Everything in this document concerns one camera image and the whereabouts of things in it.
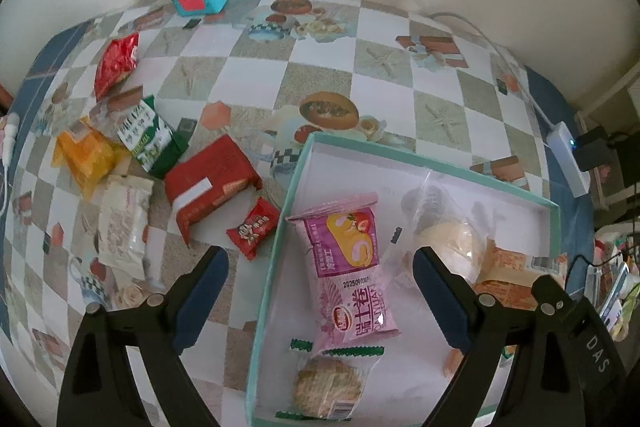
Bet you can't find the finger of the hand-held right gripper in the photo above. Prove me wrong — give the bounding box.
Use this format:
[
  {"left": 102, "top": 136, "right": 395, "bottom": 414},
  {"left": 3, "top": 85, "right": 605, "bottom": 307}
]
[{"left": 531, "top": 276, "right": 581, "bottom": 323}]

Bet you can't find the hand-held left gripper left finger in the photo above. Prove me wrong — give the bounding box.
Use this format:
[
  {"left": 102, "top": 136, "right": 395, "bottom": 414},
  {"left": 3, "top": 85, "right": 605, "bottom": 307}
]
[{"left": 56, "top": 246, "right": 230, "bottom": 427}]

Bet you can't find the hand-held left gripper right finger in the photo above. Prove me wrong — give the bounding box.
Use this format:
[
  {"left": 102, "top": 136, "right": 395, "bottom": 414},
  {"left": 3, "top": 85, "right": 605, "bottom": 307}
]
[{"left": 412, "top": 246, "right": 583, "bottom": 427}]

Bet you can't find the tan orange snack packet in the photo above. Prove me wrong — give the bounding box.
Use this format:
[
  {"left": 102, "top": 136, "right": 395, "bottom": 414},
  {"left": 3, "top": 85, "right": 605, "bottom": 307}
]
[{"left": 472, "top": 239, "right": 571, "bottom": 313}]

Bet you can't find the round white bun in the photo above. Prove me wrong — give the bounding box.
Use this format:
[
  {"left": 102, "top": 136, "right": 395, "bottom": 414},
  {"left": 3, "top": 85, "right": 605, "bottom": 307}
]
[{"left": 385, "top": 169, "right": 493, "bottom": 288}]

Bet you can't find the teal shallow cardboard box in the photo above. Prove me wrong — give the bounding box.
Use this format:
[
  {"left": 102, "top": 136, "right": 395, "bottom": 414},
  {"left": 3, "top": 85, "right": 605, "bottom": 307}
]
[{"left": 245, "top": 131, "right": 561, "bottom": 425}]

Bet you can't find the small red candy packet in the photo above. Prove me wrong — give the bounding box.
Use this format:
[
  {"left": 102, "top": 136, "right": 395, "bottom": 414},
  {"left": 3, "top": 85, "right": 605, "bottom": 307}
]
[{"left": 226, "top": 197, "right": 281, "bottom": 262}]

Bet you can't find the pink cake roll packet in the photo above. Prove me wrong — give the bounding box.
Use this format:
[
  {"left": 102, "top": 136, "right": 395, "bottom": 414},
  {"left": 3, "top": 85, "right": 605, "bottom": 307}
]
[{"left": 285, "top": 193, "right": 401, "bottom": 355}]

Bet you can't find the cream white snack packet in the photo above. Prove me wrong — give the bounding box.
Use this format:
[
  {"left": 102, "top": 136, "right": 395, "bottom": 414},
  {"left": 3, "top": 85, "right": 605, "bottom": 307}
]
[{"left": 96, "top": 174, "right": 156, "bottom": 280}]

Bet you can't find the red-brown snack packet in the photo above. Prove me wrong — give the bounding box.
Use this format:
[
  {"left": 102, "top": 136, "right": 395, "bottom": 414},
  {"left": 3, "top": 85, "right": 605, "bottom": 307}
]
[{"left": 164, "top": 134, "right": 262, "bottom": 244}]

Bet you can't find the clear cookie packet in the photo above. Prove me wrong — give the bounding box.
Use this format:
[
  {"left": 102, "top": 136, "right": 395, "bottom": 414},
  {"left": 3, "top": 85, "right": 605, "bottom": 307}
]
[{"left": 276, "top": 337, "right": 386, "bottom": 422}]

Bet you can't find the green white biscuit packet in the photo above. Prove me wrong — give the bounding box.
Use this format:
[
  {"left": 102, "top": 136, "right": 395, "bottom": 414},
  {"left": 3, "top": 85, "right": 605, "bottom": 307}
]
[{"left": 117, "top": 96, "right": 188, "bottom": 180}]

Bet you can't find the yellow clear snack packet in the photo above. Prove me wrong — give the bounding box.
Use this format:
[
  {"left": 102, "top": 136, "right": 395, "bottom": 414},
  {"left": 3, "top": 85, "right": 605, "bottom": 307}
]
[{"left": 52, "top": 117, "right": 132, "bottom": 202}]

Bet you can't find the shiny red snack packet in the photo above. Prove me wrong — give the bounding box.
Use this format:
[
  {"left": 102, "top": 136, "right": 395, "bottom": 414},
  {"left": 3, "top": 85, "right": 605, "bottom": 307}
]
[{"left": 94, "top": 33, "right": 140, "bottom": 102}]

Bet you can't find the smartphone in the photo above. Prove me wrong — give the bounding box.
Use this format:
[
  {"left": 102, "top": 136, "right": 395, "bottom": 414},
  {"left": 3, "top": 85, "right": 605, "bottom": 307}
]
[{"left": 602, "top": 262, "right": 632, "bottom": 330}]

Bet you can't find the colourful clutter pile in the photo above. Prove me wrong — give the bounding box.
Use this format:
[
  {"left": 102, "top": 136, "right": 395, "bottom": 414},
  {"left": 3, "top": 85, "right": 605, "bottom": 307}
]
[{"left": 592, "top": 229, "right": 640, "bottom": 343}]

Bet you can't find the white power strip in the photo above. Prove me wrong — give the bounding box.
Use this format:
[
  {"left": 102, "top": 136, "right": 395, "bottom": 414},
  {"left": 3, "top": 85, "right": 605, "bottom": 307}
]
[{"left": 546, "top": 122, "right": 591, "bottom": 198}]

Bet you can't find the black charger plug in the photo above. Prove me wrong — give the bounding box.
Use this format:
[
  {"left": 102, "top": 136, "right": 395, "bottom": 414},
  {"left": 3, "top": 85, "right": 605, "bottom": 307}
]
[{"left": 575, "top": 129, "right": 621, "bottom": 172}]

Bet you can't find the checkered printed tablecloth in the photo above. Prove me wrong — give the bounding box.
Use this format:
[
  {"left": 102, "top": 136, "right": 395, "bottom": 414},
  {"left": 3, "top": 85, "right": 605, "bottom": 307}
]
[{"left": 0, "top": 0, "right": 576, "bottom": 427}]

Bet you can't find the black charging cable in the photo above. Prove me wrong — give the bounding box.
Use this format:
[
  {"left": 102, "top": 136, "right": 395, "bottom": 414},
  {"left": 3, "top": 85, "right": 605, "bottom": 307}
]
[{"left": 570, "top": 227, "right": 640, "bottom": 268}]

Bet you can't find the white power cable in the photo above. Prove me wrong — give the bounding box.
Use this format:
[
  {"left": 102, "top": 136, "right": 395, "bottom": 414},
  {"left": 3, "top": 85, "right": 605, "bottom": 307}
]
[{"left": 427, "top": 11, "right": 556, "bottom": 130}]

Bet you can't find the white plug with cable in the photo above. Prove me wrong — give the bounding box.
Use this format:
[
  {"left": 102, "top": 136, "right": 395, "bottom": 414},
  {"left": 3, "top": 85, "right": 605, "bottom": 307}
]
[{"left": 0, "top": 113, "right": 21, "bottom": 168}]

